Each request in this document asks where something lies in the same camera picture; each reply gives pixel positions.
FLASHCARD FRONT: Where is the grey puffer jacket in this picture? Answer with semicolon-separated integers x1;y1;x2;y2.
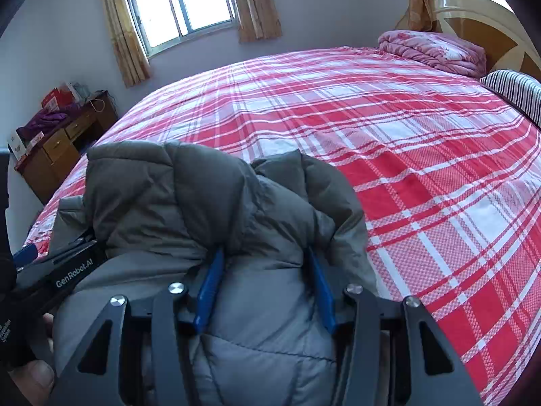
51;141;377;405

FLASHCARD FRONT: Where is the person's left hand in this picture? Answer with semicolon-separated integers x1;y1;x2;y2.
8;360;55;406

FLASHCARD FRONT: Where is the wooden desk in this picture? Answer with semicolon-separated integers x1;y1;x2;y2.
15;91;118;204

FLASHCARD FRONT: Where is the white box on desk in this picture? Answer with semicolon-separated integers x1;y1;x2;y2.
7;130;27;162

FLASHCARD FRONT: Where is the purple garment on desk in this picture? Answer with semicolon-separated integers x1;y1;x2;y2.
17;106;80;141

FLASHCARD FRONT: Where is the bed with red plaid sheet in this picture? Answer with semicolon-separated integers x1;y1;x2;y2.
29;47;540;405

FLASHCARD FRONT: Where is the red gift bag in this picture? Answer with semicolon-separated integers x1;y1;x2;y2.
41;85;77;112

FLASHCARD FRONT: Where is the left beige curtain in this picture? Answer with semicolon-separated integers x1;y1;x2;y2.
102;0;150;88

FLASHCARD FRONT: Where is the right beige curtain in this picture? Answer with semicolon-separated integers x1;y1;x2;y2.
235;0;282;43

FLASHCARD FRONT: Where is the folded pink quilt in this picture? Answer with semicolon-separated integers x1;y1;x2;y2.
378;30;487;79

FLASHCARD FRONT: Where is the striped pillow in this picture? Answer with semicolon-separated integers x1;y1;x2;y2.
479;70;541;128

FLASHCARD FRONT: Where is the wooden headboard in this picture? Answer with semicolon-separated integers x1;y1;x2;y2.
430;0;540;79

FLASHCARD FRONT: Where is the window with metal frame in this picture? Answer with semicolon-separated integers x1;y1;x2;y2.
127;0;237;57

